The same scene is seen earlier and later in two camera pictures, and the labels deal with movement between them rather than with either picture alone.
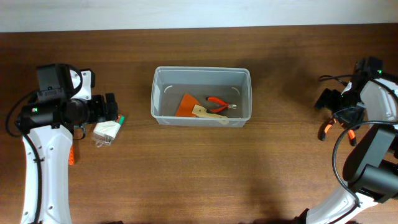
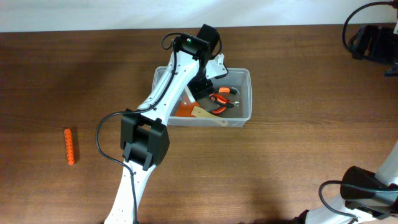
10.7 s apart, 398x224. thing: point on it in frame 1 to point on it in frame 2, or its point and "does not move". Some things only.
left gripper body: x=97 y=111 to x=201 y=85
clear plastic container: x=201 y=96 does not move
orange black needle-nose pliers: x=325 y=127 to x=232 y=90
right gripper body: x=347 y=107 to x=384 y=46
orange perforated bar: x=71 y=155 does not move
